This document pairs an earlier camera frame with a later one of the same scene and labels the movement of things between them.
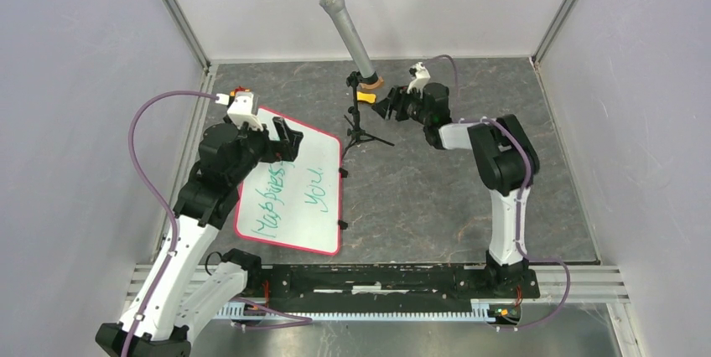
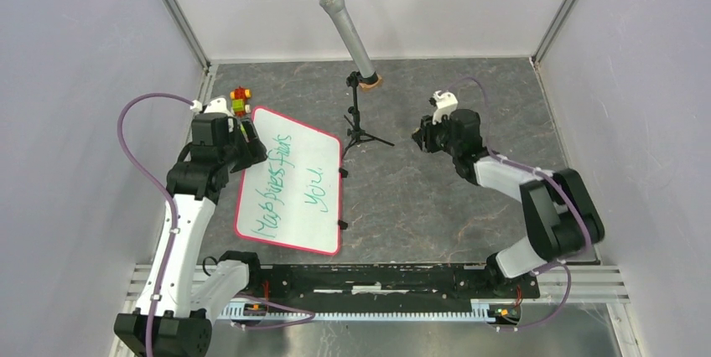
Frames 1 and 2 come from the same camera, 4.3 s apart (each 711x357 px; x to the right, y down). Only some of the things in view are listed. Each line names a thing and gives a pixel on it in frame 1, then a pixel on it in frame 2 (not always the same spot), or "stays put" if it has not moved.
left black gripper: x=285 y=148 to x=256 y=151
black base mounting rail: x=391 y=287 stays put
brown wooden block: x=379 y=81 stays put
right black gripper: x=396 y=100 to x=423 y=136
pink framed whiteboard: x=294 y=203 stays put
